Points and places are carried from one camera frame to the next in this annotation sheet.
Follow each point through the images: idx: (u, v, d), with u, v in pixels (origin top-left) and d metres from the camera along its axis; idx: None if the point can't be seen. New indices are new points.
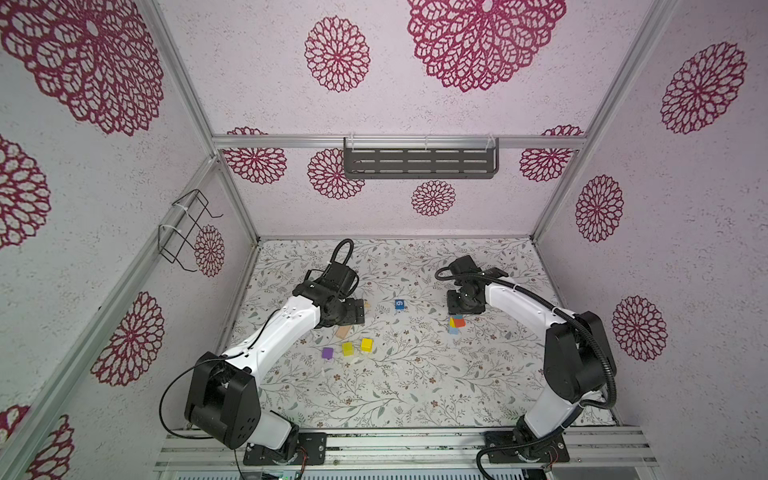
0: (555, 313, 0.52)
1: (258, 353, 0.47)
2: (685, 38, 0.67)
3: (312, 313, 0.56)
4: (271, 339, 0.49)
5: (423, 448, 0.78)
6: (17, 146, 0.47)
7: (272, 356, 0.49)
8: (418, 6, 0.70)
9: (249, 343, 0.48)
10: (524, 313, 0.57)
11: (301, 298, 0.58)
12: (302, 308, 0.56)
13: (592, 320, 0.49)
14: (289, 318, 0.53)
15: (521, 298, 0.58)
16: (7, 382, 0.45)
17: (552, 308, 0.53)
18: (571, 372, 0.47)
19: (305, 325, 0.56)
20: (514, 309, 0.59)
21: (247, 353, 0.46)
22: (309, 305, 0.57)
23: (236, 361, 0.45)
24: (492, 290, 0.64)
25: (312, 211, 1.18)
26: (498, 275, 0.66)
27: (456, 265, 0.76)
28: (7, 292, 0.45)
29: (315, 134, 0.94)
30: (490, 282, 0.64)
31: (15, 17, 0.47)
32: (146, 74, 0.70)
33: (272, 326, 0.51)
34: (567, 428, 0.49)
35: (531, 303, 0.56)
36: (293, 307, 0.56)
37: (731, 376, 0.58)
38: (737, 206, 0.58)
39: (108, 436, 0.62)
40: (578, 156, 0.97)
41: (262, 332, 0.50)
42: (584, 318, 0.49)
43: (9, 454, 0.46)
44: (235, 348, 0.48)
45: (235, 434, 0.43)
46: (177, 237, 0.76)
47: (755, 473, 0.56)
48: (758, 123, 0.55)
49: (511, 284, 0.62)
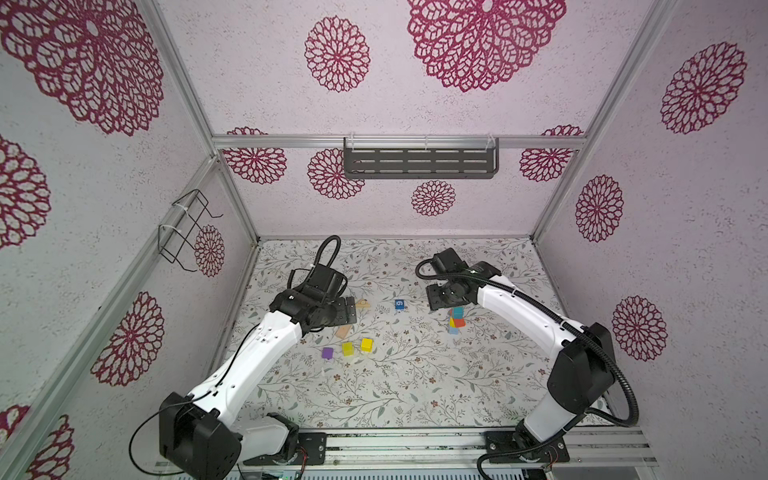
0: (565, 327, 0.48)
1: (228, 388, 0.43)
2: (685, 38, 0.67)
3: (291, 333, 0.52)
4: (244, 370, 0.45)
5: (423, 448, 0.78)
6: (17, 146, 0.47)
7: (246, 388, 0.45)
8: (418, 6, 0.70)
9: (218, 378, 0.44)
10: (527, 323, 0.52)
11: (279, 316, 0.52)
12: (279, 329, 0.50)
13: (601, 333, 0.46)
14: (263, 341, 0.49)
15: (522, 305, 0.53)
16: (7, 382, 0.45)
17: (560, 321, 0.49)
18: (583, 390, 0.45)
19: (285, 345, 0.52)
20: (513, 316, 0.55)
21: (215, 391, 0.42)
22: (287, 324, 0.51)
23: (202, 403, 0.41)
24: (486, 294, 0.58)
25: (312, 211, 1.18)
26: (486, 274, 0.59)
27: (440, 261, 0.68)
28: (7, 292, 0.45)
29: (314, 134, 0.94)
30: (483, 284, 0.58)
31: (15, 17, 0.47)
32: (146, 74, 0.70)
33: (245, 354, 0.47)
34: (567, 431, 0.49)
35: (535, 313, 0.51)
36: (269, 329, 0.50)
37: (731, 376, 0.58)
38: (737, 206, 0.58)
39: (108, 436, 0.62)
40: (578, 156, 0.97)
41: (234, 362, 0.46)
42: (593, 333, 0.48)
43: (9, 454, 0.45)
44: (202, 387, 0.43)
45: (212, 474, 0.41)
46: (177, 237, 0.76)
47: (755, 473, 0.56)
48: (758, 123, 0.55)
49: (509, 288, 0.56)
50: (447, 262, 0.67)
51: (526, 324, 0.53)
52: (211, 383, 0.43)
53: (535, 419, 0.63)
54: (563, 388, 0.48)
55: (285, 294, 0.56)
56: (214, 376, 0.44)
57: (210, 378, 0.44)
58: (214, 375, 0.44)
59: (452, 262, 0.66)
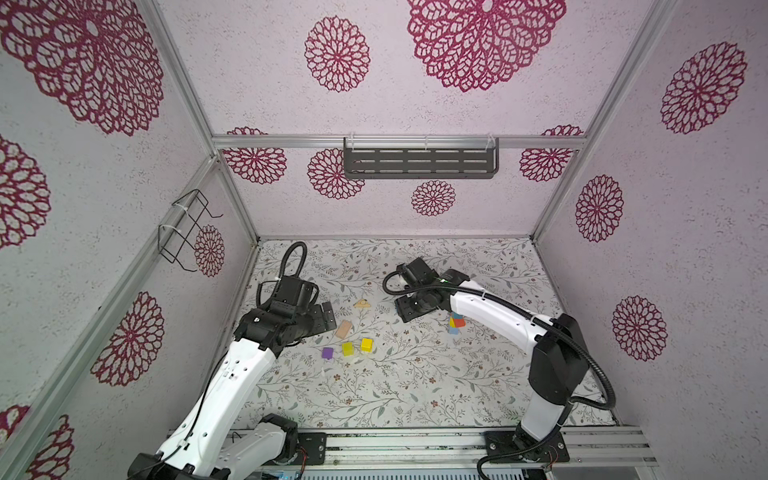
0: (535, 322, 0.50)
1: (201, 437, 0.40)
2: (685, 38, 0.67)
3: (261, 361, 0.48)
4: (213, 416, 0.42)
5: (423, 448, 0.78)
6: (17, 146, 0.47)
7: (220, 432, 0.42)
8: (418, 6, 0.70)
9: (188, 427, 0.41)
10: (500, 323, 0.54)
11: (246, 345, 0.48)
12: (247, 360, 0.47)
13: (569, 324, 0.48)
14: (230, 378, 0.45)
15: (493, 307, 0.54)
16: (7, 382, 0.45)
17: (530, 317, 0.51)
18: (560, 381, 0.46)
19: (257, 375, 0.48)
20: (487, 319, 0.56)
21: (186, 444, 0.40)
22: (255, 354, 0.47)
23: (175, 459, 0.38)
24: (459, 301, 0.59)
25: (312, 211, 1.18)
26: (456, 282, 0.61)
27: (411, 273, 0.69)
28: (7, 292, 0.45)
29: (315, 134, 0.94)
30: (454, 292, 0.59)
31: (15, 17, 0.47)
32: (146, 74, 0.70)
33: (212, 396, 0.43)
34: (562, 424, 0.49)
35: (506, 312, 0.53)
36: (237, 361, 0.46)
37: (731, 376, 0.58)
38: (737, 206, 0.58)
39: (109, 436, 0.62)
40: (578, 156, 0.97)
41: (202, 407, 0.42)
42: (563, 324, 0.51)
43: (8, 455, 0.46)
44: (172, 441, 0.40)
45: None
46: (177, 237, 0.76)
47: (755, 473, 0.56)
48: (758, 123, 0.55)
49: (479, 291, 0.57)
50: (417, 272, 0.68)
51: (499, 324, 0.54)
52: (182, 434, 0.40)
53: (531, 420, 0.63)
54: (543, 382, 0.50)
55: (249, 317, 0.51)
56: (184, 426, 0.41)
57: (181, 429, 0.41)
58: (184, 423, 0.41)
59: (421, 273, 0.66)
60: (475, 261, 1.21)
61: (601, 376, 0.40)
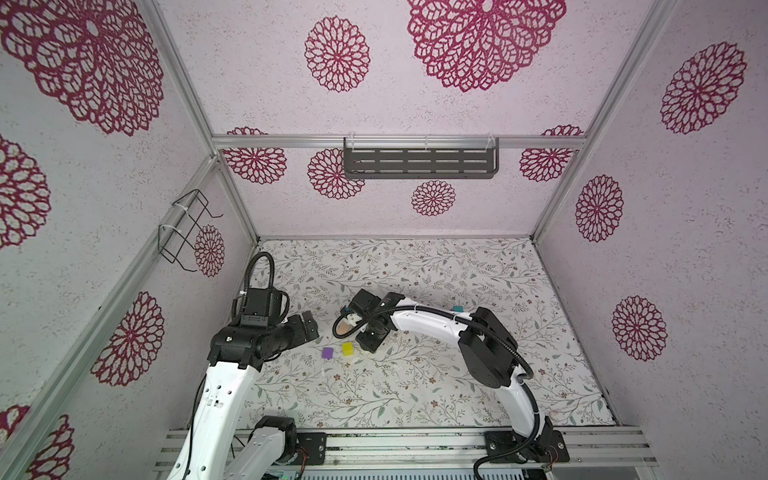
0: (457, 321, 0.57)
1: (199, 471, 0.39)
2: (685, 38, 0.67)
3: (244, 380, 0.46)
4: (207, 448, 0.40)
5: (423, 448, 0.78)
6: (18, 146, 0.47)
7: (218, 458, 0.41)
8: (418, 6, 0.70)
9: (183, 466, 0.39)
10: (433, 329, 0.61)
11: (225, 367, 0.46)
12: (230, 383, 0.45)
13: (485, 314, 0.55)
14: (215, 406, 0.43)
15: (425, 316, 0.61)
16: (6, 382, 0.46)
17: (453, 317, 0.58)
18: (488, 366, 0.53)
19: (244, 393, 0.47)
20: (422, 327, 0.63)
21: None
22: (236, 375, 0.45)
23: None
24: (397, 318, 0.65)
25: (312, 211, 1.18)
26: (393, 302, 0.68)
27: (357, 303, 0.75)
28: (7, 292, 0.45)
29: (315, 134, 0.94)
30: (393, 312, 0.66)
31: (15, 17, 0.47)
32: (146, 74, 0.70)
33: (202, 427, 0.42)
34: (538, 410, 0.64)
35: (435, 317, 0.60)
36: (218, 386, 0.44)
37: (731, 376, 0.58)
38: (737, 206, 0.58)
39: (109, 437, 0.62)
40: (579, 155, 0.97)
41: (194, 441, 0.41)
42: (481, 317, 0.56)
43: (8, 455, 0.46)
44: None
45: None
46: (177, 238, 0.76)
47: (755, 473, 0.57)
48: (758, 123, 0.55)
49: (409, 306, 0.65)
50: (362, 302, 0.74)
51: (433, 330, 0.61)
52: (178, 475, 0.39)
53: (520, 423, 0.64)
54: (479, 372, 0.56)
55: (222, 336, 0.49)
56: (178, 466, 0.39)
57: (175, 470, 0.39)
58: (176, 464, 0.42)
59: (365, 301, 0.74)
60: (475, 262, 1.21)
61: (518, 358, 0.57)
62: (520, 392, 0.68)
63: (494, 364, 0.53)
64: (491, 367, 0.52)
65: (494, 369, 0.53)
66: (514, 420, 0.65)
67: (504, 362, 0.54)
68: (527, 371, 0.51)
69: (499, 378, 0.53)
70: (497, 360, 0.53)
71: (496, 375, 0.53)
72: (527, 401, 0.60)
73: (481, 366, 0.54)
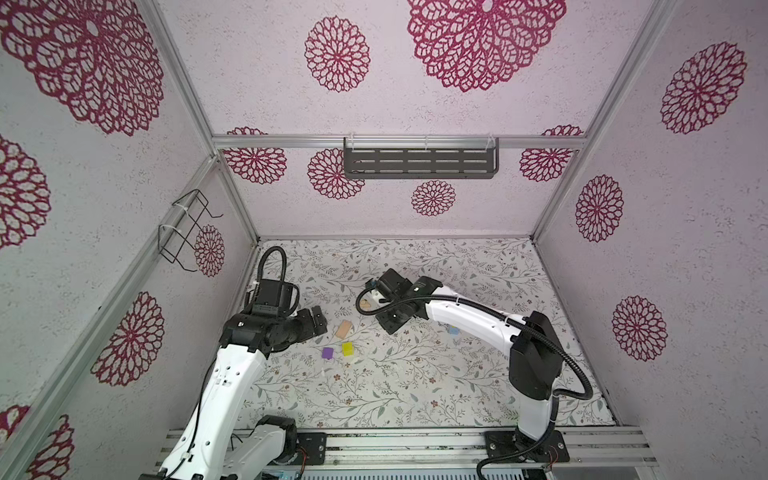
0: (509, 324, 0.51)
1: (204, 446, 0.40)
2: (684, 38, 0.67)
3: (253, 363, 0.48)
4: (212, 424, 0.42)
5: (423, 448, 0.78)
6: (17, 146, 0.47)
7: (223, 438, 0.43)
8: (418, 6, 0.70)
9: (189, 440, 0.40)
10: (477, 327, 0.55)
11: (235, 350, 0.48)
12: (239, 364, 0.46)
13: (541, 321, 0.49)
14: (223, 384, 0.45)
15: (469, 312, 0.55)
16: (7, 382, 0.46)
17: (504, 319, 0.51)
18: (538, 378, 0.48)
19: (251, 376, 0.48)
20: (462, 322, 0.57)
21: (190, 456, 0.39)
22: (245, 357, 0.47)
23: (180, 473, 0.38)
24: (434, 308, 0.59)
25: (312, 211, 1.18)
26: (429, 289, 0.61)
27: (384, 284, 0.68)
28: (8, 292, 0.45)
29: (315, 134, 0.94)
30: (429, 300, 0.59)
31: (14, 17, 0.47)
32: (146, 74, 0.70)
33: (209, 404, 0.43)
34: (555, 420, 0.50)
35: (481, 316, 0.53)
36: (228, 367, 0.46)
37: (731, 377, 0.58)
38: (737, 206, 0.58)
39: (109, 436, 0.62)
40: (579, 155, 0.97)
41: (200, 418, 0.42)
42: (535, 322, 0.52)
43: (8, 455, 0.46)
44: (174, 456, 0.39)
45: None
46: (177, 238, 0.76)
47: (755, 473, 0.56)
48: (758, 123, 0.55)
49: (452, 297, 0.58)
50: (391, 283, 0.67)
51: (475, 327, 0.55)
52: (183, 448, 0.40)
53: (531, 425, 0.63)
54: (520, 380, 0.52)
55: (233, 321, 0.51)
56: (184, 440, 0.40)
57: (181, 442, 0.40)
58: (183, 437, 0.41)
59: (394, 283, 0.66)
60: (475, 262, 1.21)
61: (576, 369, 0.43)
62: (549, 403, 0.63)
63: (543, 377, 0.48)
64: (541, 379, 0.48)
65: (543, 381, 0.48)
66: (522, 423, 0.64)
67: (550, 375, 0.49)
68: (583, 393, 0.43)
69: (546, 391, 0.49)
70: (548, 371, 0.48)
71: (542, 388, 0.49)
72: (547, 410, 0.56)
73: (528, 376, 0.49)
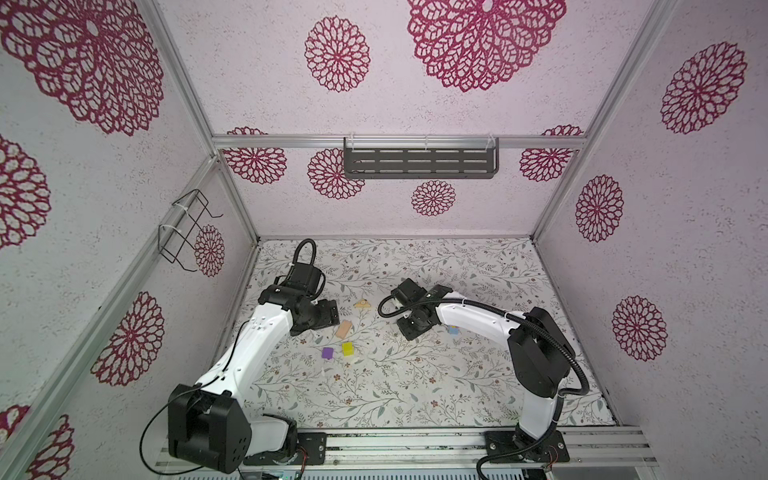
0: (508, 318, 0.53)
1: (236, 371, 0.45)
2: (685, 38, 0.67)
3: (284, 318, 0.55)
4: (244, 356, 0.47)
5: (423, 448, 0.78)
6: (17, 146, 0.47)
7: (249, 372, 0.47)
8: (418, 6, 0.70)
9: (222, 365, 0.46)
10: (480, 325, 0.58)
11: (270, 307, 0.55)
12: (272, 316, 0.54)
13: (542, 315, 0.51)
14: (260, 329, 0.51)
15: (473, 311, 0.58)
16: (7, 382, 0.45)
17: (504, 314, 0.54)
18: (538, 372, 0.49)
19: (278, 331, 0.54)
20: (469, 322, 0.60)
21: (223, 376, 0.44)
22: (279, 312, 0.54)
23: (212, 387, 0.43)
24: (444, 311, 0.63)
25: (312, 211, 1.18)
26: (440, 294, 0.66)
27: (402, 292, 0.74)
28: (8, 292, 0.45)
29: (315, 134, 0.94)
30: (438, 303, 0.64)
31: (15, 17, 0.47)
32: (146, 74, 0.70)
33: (244, 342, 0.49)
34: (557, 419, 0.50)
35: (484, 313, 0.57)
36: (262, 318, 0.53)
37: (731, 377, 0.58)
38: (738, 206, 0.57)
39: (109, 436, 0.62)
40: (579, 155, 0.97)
41: (235, 351, 0.48)
42: (536, 317, 0.53)
43: (8, 455, 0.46)
44: (208, 374, 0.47)
45: (229, 459, 0.42)
46: (177, 237, 0.76)
47: (755, 473, 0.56)
48: (759, 123, 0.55)
49: (458, 299, 0.62)
50: (408, 291, 0.73)
51: (479, 325, 0.58)
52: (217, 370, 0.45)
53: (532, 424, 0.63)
54: (526, 375, 0.52)
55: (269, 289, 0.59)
56: (218, 365, 0.46)
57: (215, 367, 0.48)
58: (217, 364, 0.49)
59: (410, 291, 0.72)
60: (475, 262, 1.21)
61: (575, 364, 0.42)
62: (553, 403, 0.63)
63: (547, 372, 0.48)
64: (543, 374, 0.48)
65: (544, 375, 0.48)
66: (526, 422, 0.64)
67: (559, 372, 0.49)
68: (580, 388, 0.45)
69: (548, 386, 0.49)
70: (550, 365, 0.49)
71: (547, 384, 0.49)
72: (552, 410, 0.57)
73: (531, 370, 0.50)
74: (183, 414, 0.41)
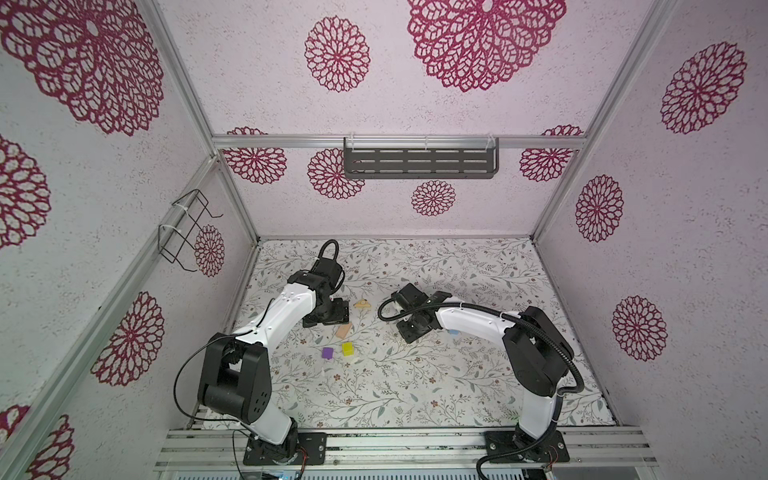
0: (503, 317, 0.55)
1: (266, 330, 0.50)
2: (684, 38, 0.67)
3: (309, 296, 0.61)
4: (275, 319, 0.53)
5: (423, 448, 0.78)
6: (17, 146, 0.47)
7: (277, 334, 0.52)
8: (418, 6, 0.70)
9: (257, 322, 0.51)
10: (477, 326, 0.59)
11: (298, 286, 0.62)
12: (300, 290, 0.61)
13: (536, 314, 0.52)
14: (290, 300, 0.57)
15: (470, 313, 0.60)
16: (7, 382, 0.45)
17: (500, 314, 0.56)
18: (537, 370, 0.49)
19: (303, 308, 0.60)
20: (466, 324, 0.61)
21: (256, 331, 0.49)
22: (306, 290, 0.61)
23: (244, 337, 0.48)
24: (443, 315, 0.65)
25: (312, 211, 1.18)
26: (440, 299, 0.68)
27: (403, 296, 0.76)
28: (8, 293, 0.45)
29: (315, 134, 0.94)
30: (438, 308, 0.65)
31: (15, 17, 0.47)
32: (146, 74, 0.70)
33: (276, 306, 0.55)
34: (557, 419, 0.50)
35: (481, 314, 0.58)
36: (292, 289, 0.61)
37: (731, 376, 0.58)
38: (738, 206, 0.57)
39: (109, 436, 0.62)
40: (579, 155, 0.97)
41: (267, 312, 0.54)
42: (531, 316, 0.54)
43: (8, 455, 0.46)
44: (244, 326, 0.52)
45: (252, 408, 0.46)
46: (177, 237, 0.76)
47: (755, 473, 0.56)
48: (759, 123, 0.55)
49: (456, 303, 0.64)
50: (408, 296, 0.75)
51: (476, 327, 0.59)
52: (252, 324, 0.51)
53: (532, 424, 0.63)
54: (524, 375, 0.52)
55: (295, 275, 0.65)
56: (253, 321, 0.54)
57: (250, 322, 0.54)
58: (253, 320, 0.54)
59: (411, 296, 0.74)
60: (475, 262, 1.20)
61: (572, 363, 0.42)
62: (553, 402, 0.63)
63: (545, 371, 0.49)
64: (541, 372, 0.48)
65: (542, 374, 0.48)
66: (527, 422, 0.64)
67: (557, 371, 0.49)
68: (575, 386, 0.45)
69: (545, 384, 0.49)
70: (549, 364, 0.50)
71: (546, 383, 0.49)
72: (552, 410, 0.58)
73: (529, 369, 0.50)
74: (218, 358, 0.46)
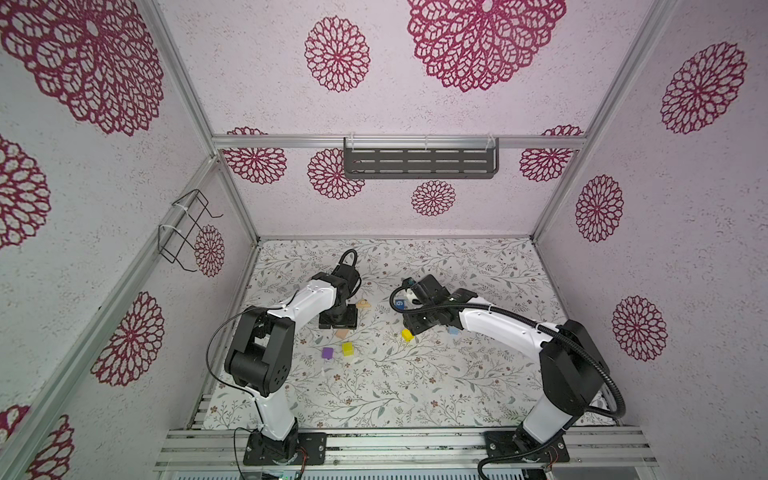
0: (540, 330, 0.50)
1: (294, 310, 0.55)
2: (685, 38, 0.67)
3: (330, 291, 0.66)
4: (302, 302, 0.59)
5: (423, 448, 0.78)
6: (17, 146, 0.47)
7: (301, 317, 0.57)
8: (418, 6, 0.70)
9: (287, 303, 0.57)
10: (506, 333, 0.55)
11: (321, 282, 0.68)
12: (325, 285, 0.67)
13: (577, 330, 0.48)
14: (315, 291, 0.63)
15: (498, 319, 0.56)
16: (7, 382, 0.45)
17: (534, 326, 0.51)
18: (573, 390, 0.45)
19: (322, 303, 0.64)
20: (494, 331, 0.57)
21: (285, 307, 0.55)
22: (329, 286, 0.67)
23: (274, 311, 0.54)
24: (467, 316, 0.61)
25: (312, 211, 1.18)
26: (464, 299, 0.63)
27: (422, 287, 0.71)
28: (7, 293, 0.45)
29: (315, 134, 0.94)
30: (462, 307, 0.61)
31: (15, 17, 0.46)
32: (146, 74, 0.70)
33: (304, 293, 0.62)
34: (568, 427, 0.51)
35: (511, 322, 0.54)
36: (317, 283, 0.67)
37: (731, 376, 0.58)
38: (738, 206, 0.57)
39: (108, 436, 0.62)
40: (579, 155, 0.97)
41: (295, 296, 0.60)
42: (570, 330, 0.50)
43: (8, 455, 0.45)
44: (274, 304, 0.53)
45: (272, 379, 0.49)
46: (177, 237, 0.76)
47: (755, 473, 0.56)
48: (759, 123, 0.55)
49: (485, 305, 0.60)
50: (427, 289, 0.70)
51: (504, 334, 0.55)
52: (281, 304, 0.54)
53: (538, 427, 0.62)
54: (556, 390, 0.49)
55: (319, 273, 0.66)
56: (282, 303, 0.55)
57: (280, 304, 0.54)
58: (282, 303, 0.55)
59: (430, 289, 0.69)
60: (475, 262, 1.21)
61: (612, 386, 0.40)
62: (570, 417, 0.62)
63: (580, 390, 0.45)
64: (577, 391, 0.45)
65: (577, 394, 0.45)
66: (531, 425, 0.64)
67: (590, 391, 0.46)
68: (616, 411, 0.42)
69: (579, 405, 0.46)
70: (584, 384, 0.46)
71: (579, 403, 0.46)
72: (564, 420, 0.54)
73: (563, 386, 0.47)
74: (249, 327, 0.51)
